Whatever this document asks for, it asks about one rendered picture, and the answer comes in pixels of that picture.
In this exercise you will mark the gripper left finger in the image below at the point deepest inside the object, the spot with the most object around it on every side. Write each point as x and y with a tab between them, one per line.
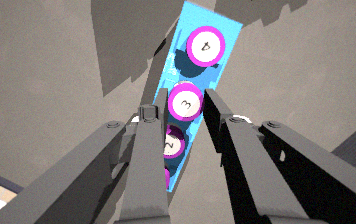
75	189

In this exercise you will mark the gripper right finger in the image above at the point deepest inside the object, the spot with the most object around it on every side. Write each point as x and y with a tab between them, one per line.
313	184

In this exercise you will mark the dark grey table edge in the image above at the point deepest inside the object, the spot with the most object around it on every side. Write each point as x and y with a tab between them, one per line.
4	183

